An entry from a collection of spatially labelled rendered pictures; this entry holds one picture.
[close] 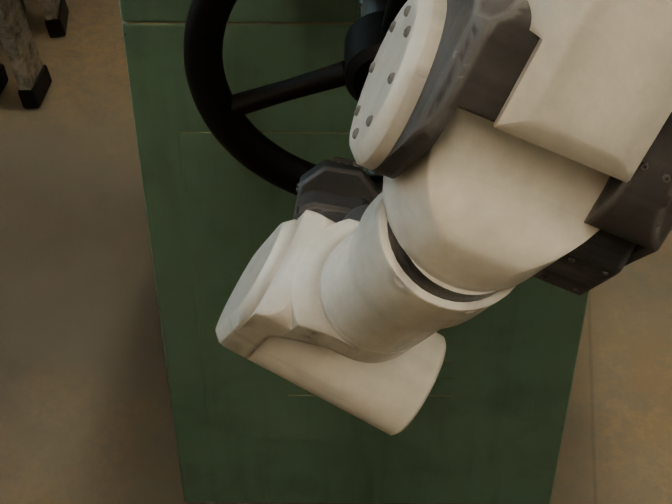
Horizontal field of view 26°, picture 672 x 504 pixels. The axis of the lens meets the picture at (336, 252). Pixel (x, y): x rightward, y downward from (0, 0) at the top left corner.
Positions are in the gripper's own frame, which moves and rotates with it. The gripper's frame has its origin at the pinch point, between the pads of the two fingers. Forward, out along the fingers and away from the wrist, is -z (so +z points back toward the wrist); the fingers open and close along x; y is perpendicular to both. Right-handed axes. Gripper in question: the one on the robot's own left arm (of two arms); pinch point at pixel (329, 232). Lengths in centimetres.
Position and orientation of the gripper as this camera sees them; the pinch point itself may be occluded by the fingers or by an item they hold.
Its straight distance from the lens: 105.7
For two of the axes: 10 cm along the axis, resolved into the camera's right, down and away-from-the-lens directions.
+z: 0.0, 2.7, -9.6
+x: 1.7, -9.5, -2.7
